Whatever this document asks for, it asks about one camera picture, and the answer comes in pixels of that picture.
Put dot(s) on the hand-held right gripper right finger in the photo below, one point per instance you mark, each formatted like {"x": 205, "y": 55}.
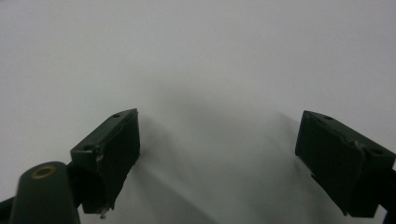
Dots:
{"x": 339, "y": 161}

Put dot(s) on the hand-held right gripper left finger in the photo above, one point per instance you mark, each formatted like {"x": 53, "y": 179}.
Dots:
{"x": 106, "y": 155}

